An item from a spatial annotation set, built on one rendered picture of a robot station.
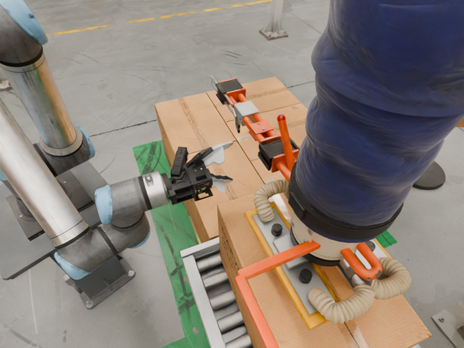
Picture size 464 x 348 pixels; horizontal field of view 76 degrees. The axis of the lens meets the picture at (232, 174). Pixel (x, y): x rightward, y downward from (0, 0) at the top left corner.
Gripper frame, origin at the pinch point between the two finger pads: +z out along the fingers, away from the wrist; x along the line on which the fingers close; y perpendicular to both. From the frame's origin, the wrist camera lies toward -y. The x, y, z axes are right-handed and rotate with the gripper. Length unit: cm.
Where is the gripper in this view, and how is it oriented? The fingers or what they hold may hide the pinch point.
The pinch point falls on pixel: (232, 159)
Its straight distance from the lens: 84.4
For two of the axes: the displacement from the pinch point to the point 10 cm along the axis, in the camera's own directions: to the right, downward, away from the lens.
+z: 9.2, -2.9, 2.7
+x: 0.1, -6.7, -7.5
